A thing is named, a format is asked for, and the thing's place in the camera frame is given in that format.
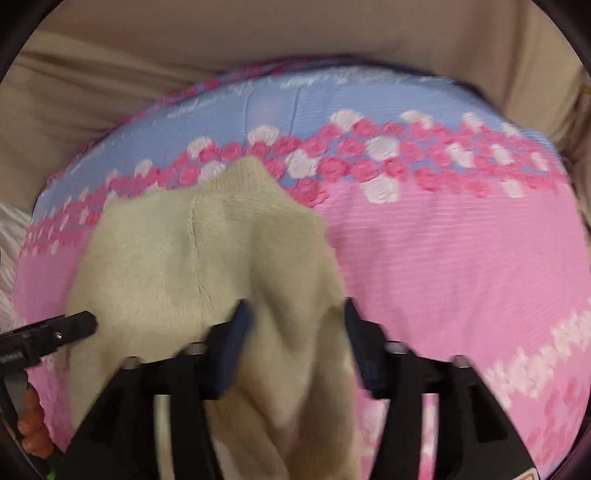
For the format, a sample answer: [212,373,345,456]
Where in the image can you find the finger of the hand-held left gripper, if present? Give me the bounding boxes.
[28,311,99,358]

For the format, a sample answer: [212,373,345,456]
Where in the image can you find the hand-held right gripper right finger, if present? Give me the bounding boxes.
[344,298,536,480]

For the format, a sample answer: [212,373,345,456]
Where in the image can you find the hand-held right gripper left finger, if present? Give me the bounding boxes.
[65,298,254,480]

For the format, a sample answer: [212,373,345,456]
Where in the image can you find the cream sweater with black hearts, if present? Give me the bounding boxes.
[67,156,364,480]

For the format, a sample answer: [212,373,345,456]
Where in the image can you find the person's left hand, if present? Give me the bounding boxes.
[16,387,51,460]

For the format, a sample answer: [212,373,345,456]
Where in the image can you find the white satin curtain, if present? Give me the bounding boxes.
[0,203,33,321]

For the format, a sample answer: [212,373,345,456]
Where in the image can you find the pink floral bed sheet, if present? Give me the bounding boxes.
[11,58,585,480]

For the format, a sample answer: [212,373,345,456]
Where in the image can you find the beige curtain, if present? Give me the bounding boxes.
[0,0,591,222]

